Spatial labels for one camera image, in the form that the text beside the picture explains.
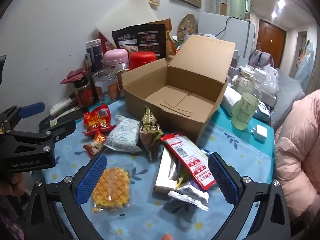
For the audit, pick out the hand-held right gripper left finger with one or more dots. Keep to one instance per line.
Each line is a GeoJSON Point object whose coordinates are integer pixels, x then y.
{"type": "Point", "coordinates": [91, 180]}

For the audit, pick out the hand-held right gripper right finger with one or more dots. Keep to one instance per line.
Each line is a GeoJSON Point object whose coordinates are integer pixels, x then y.
{"type": "Point", "coordinates": [222, 180]}

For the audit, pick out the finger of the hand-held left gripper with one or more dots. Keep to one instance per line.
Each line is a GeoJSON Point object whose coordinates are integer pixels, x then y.
{"type": "Point", "coordinates": [30, 110]}
{"type": "Point", "coordinates": [57, 130]}

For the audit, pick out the yellow waffle snack packet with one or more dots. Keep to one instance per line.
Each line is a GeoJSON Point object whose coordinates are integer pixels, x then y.
{"type": "Point", "coordinates": [112, 190]}

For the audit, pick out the long red snack packet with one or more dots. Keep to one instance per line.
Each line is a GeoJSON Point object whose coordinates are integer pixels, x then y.
{"type": "Point", "coordinates": [192, 162]}

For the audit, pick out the silver purple snack packet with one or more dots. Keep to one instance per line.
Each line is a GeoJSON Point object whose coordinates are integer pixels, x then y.
{"type": "Point", "coordinates": [190, 195]}

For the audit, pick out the yellow green lollipop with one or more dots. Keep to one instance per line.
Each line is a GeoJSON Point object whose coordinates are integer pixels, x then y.
{"type": "Point", "coordinates": [182, 180]}

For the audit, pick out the red gold candy packet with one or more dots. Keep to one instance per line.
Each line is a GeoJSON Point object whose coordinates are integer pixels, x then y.
{"type": "Point", "coordinates": [97, 120]}

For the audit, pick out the white patterned snack packet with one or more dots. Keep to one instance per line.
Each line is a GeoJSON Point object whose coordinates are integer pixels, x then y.
{"type": "Point", "coordinates": [125, 135]}

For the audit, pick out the slim rectangular box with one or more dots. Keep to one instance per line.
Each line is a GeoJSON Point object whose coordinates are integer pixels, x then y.
{"type": "Point", "coordinates": [163, 177]}

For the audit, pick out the green brown cone packet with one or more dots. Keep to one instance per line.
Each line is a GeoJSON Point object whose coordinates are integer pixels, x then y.
{"type": "Point", "coordinates": [150, 140]}

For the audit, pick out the brown cardboard box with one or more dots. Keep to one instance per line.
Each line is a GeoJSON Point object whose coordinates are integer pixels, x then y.
{"type": "Point", "coordinates": [160, 120]}

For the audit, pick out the person's left hand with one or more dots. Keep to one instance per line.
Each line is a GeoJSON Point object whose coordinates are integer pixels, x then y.
{"type": "Point", "coordinates": [11, 186]}

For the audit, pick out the white paper sleeve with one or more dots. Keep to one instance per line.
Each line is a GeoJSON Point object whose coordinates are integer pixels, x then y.
{"type": "Point", "coordinates": [65, 107]}

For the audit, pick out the small red snack packet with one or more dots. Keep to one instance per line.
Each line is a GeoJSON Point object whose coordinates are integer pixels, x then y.
{"type": "Point", "coordinates": [96, 143]}

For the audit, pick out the black lid sauce jar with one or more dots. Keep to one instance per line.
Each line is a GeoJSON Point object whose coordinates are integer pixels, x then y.
{"type": "Point", "coordinates": [83, 93]}

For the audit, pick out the dark red sachets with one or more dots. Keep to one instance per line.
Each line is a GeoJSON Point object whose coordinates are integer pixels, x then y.
{"type": "Point", "coordinates": [73, 76]}

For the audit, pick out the white charger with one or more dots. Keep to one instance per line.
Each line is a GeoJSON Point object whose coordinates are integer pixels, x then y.
{"type": "Point", "coordinates": [260, 132]}

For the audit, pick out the clear jar orange label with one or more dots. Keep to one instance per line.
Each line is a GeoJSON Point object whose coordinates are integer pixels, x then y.
{"type": "Point", "coordinates": [105, 87]}

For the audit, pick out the purple floral clothing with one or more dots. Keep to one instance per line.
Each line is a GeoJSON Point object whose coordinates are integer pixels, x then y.
{"type": "Point", "coordinates": [10, 227]}

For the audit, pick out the green clear bottle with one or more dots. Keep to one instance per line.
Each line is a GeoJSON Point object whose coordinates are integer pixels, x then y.
{"type": "Point", "coordinates": [243, 112]}

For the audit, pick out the blue floral tablecloth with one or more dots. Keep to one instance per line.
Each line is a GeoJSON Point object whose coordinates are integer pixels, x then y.
{"type": "Point", "coordinates": [155, 220]}

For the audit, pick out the white tissue pack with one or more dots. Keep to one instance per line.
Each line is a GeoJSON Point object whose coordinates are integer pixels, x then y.
{"type": "Point", "coordinates": [228, 100]}

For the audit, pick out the white round device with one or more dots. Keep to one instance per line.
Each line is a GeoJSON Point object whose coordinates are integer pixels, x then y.
{"type": "Point", "coordinates": [262, 110]}

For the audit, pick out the pink puffer jacket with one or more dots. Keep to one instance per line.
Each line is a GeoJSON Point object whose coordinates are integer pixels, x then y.
{"type": "Point", "coordinates": [300, 155]}

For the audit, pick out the dark purple labelled jar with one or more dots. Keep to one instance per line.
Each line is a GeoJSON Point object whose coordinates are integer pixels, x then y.
{"type": "Point", "coordinates": [96, 55]}

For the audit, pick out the clear jar brown label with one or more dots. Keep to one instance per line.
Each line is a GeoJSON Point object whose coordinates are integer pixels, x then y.
{"type": "Point", "coordinates": [123, 67]}

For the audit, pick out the pink lidded jar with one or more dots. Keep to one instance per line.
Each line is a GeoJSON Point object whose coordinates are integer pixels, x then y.
{"type": "Point", "coordinates": [116, 58]}

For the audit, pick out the red pouch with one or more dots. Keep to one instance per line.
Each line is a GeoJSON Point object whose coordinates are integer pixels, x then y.
{"type": "Point", "coordinates": [106, 42]}

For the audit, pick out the white water jug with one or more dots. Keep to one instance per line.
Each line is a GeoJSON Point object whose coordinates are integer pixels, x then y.
{"type": "Point", "coordinates": [247, 80]}

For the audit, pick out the grey blanket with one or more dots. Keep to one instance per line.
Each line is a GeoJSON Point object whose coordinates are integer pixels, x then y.
{"type": "Point", "coordinates": [287, 92]}

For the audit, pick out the red lidded jar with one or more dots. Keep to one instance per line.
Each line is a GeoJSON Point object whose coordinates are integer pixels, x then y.
{"type": "Point", "coordinates": [142, 60]}

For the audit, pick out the clear plastic bag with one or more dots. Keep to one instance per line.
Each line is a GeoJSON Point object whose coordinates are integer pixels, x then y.
{"type": "Point", "coordinates": [271, 80]}

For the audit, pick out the black oatmeal bag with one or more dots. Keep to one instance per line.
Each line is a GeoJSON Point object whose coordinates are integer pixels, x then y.
{"type": "Point", "coordinates": [140, 40]}

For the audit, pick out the grey patterned backpack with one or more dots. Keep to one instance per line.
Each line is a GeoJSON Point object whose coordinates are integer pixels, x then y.
{"type": "Point", "coordinates": [260, 58]}

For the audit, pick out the white foam board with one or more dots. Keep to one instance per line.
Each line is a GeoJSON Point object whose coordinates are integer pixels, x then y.
{"type": "Point", "coordinates": [130, 12]}

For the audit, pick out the light blue hanging bag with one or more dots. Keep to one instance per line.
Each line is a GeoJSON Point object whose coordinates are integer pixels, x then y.
{"type": "Point", "coordinates": [305, 65]}

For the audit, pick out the brown paper bag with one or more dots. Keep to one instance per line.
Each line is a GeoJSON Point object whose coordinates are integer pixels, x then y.
{"type": "Point", "coordinates": [170, 42]}

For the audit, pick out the white fridge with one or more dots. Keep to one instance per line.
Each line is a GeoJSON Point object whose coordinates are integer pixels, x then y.
{"type": "Point", "coordinates": [240, 35]}

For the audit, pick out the brown wooden door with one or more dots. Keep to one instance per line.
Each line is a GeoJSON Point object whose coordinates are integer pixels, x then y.
{"type": "Point", "coordinates": [271, 37]}

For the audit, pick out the round woven mat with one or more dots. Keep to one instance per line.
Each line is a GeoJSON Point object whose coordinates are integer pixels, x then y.
{"type": "Point", "coordinates": [187, 25]}

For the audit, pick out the small brown carton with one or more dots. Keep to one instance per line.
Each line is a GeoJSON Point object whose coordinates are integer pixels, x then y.
{"type": "Point", "coordinates": [224, 8]}

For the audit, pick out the pale green kettle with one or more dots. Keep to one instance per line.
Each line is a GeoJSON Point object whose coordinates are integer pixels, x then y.
{"type": "Point", "coordinates": [238, 7]}

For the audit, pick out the ceiling light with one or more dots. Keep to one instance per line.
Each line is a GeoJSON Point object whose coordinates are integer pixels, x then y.
{"type": "Point", "coordinates": [281, 3]}
{"type": "Point", "coordinates": [274, 13]}

